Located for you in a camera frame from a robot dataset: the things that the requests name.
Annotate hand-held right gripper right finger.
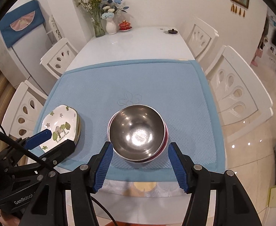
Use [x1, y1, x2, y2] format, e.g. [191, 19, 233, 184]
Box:
[167, 142, 263, 226]

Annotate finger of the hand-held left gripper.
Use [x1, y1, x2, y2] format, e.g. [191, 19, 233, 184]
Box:
[22, 129, 53, 150]
[38, 139, 75, 170]

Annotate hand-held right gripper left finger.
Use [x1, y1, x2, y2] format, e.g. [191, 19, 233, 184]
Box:
[18, 142, 114, 226]

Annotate pink bowl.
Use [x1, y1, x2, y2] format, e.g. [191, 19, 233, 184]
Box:
[108, 120, 168, 163]

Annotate white floral square plate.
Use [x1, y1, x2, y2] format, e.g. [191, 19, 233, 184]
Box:
[41, 109, 80, 152]
[42, 113, 82, 146]
[40, 104, 78, 152]

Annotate stainless steel bowl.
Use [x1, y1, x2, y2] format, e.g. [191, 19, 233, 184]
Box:
[108, 113, 165, 162]
[109, 105, 165, 159]

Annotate red bowl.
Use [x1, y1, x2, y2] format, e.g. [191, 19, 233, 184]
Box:
[163, 122, 169, 151]

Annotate person's left hand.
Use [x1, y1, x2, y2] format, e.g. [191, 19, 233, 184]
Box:
[0, 213, 23, 226]

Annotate white wooden dining chair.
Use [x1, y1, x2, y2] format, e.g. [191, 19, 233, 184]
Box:
[204, 46, 274, 126]
[184, 24, 220, 61]
[1, 80, 49, 142]
[40, 38, 79, 79]

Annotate light blue table mat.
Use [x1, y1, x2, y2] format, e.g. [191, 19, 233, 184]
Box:
[33, 59, 225, 182]

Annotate grey refrigerator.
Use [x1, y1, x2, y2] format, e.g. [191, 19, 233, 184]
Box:
[0, 24, 51, 89]

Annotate white carved chair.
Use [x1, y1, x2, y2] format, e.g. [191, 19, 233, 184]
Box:
[49, 14, 63, 41]

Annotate glass vase with green flowers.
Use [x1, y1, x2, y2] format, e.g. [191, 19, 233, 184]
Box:
[72, 0, 105, 37]

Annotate blue refrigerator cover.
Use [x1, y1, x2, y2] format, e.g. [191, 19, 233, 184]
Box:
[0, 0, 45, 48]

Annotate white vase with blue flowers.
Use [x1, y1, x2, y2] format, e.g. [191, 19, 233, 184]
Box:
[101, 0, 130, 35]

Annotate red lidded teacup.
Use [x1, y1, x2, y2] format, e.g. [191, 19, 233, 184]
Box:
[118, 21, 133, 32]

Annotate orange hanging tassels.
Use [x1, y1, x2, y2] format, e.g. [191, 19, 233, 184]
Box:
[231, 5, 247, 17]

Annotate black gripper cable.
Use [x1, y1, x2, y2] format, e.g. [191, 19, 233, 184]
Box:
[90, 196, 119, 226]
[0, 118, 56, 170]

